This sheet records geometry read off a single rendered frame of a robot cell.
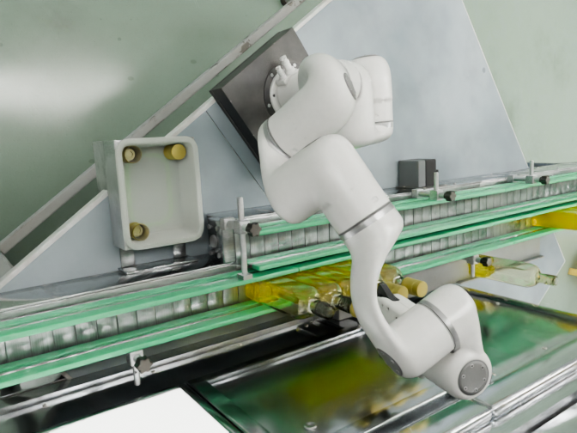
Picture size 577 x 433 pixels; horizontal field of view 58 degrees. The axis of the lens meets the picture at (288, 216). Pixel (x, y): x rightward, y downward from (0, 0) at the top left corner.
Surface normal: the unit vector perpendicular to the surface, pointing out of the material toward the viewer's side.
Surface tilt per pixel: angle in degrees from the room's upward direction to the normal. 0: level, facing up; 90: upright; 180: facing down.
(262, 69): 1
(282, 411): 90
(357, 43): 0
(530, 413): 90
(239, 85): 1
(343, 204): 58
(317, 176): 63
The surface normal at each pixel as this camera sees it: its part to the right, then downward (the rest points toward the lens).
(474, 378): 0.34, 0.13
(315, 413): -0.05, -0.99
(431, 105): 0.58, 0.10
